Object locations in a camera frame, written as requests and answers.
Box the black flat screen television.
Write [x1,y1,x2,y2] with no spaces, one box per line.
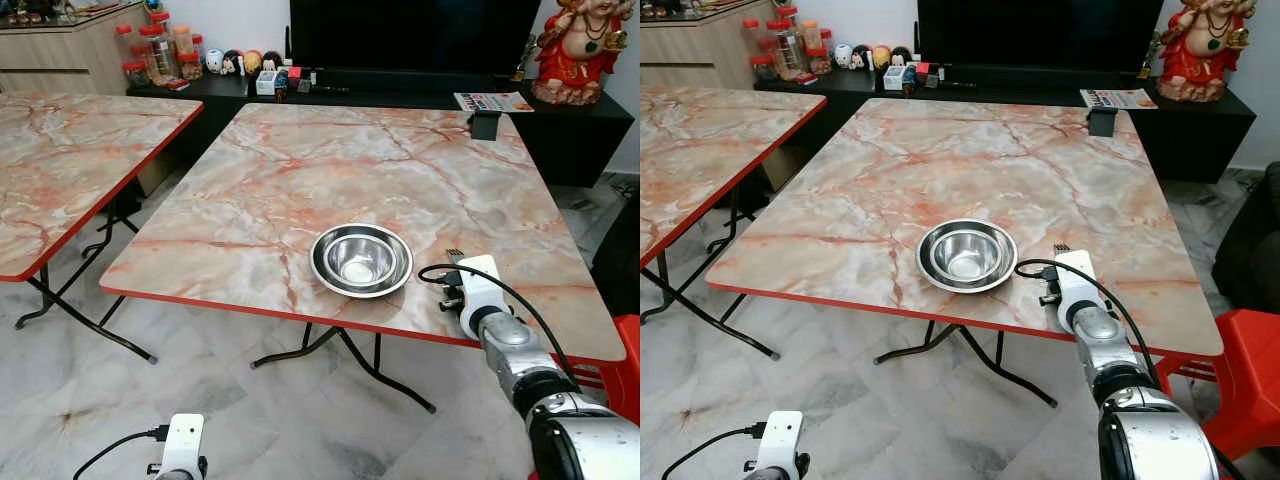
[288,0,541,76]
[917,0,1166,73]

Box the white orange paper flyer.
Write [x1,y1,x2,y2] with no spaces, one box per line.
[1080,88,1159,110]
[454,92,536,113]

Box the small stainless steel bowl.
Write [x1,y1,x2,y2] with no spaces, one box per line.
[324,233,400,290]
[930,228,1006,284]

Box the red plastic stool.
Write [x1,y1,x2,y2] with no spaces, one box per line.
[1160,308,1280,461]
[555,315,641,426]

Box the dark grey fabric sofa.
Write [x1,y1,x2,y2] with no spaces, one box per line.
[1212,165,1280,313]
[590,190,641,317]

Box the tall clear jar red lid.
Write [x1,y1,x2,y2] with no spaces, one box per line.
[140,25,179,86]
[770,20,807,83]

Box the red laughing Buddha statue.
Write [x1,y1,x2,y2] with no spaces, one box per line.
[1150,0,1256,103]
[530,0,631,106]

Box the wide stainless steel bowl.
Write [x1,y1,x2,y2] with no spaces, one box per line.
[916,219,1019,294]
[310,224,414,299]

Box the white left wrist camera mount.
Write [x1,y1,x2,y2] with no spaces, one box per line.
[160,414,206,477]
[752,411,804,473]

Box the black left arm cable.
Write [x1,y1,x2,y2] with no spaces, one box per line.
[72,428,169,480]
[660,424,769,480]

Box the light wooden cabinet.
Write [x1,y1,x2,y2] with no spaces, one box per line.
[640,0,776,191]
[0,5,151,196]

